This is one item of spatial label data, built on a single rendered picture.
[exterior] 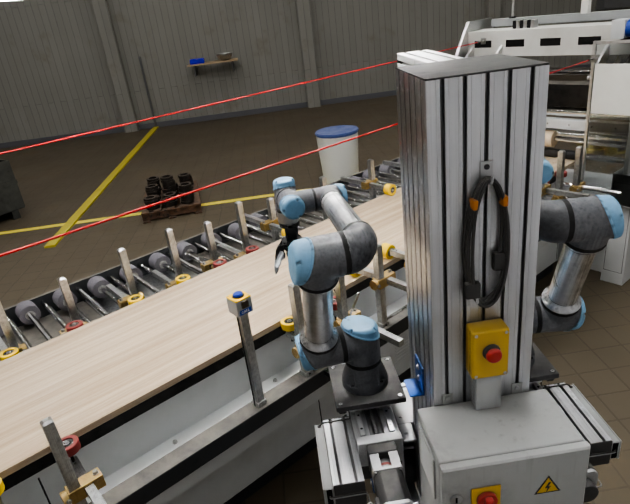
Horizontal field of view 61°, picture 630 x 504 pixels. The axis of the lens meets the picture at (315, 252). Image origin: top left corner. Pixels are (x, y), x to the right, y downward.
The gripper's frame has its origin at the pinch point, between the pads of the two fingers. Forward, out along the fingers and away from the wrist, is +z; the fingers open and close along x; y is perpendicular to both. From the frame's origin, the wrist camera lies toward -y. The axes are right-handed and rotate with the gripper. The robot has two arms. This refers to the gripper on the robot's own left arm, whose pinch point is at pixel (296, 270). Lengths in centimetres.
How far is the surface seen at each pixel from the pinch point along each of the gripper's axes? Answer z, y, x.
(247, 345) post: 30.9, -3.2, -23.2
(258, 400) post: 58, -3, -23
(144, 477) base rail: 62, 26, -66
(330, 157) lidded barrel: 91, -492, 63
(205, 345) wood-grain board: 42, -24, -44
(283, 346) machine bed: 58, -38, -11
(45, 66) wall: -32, -1129, -485
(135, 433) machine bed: 58, 5, -72
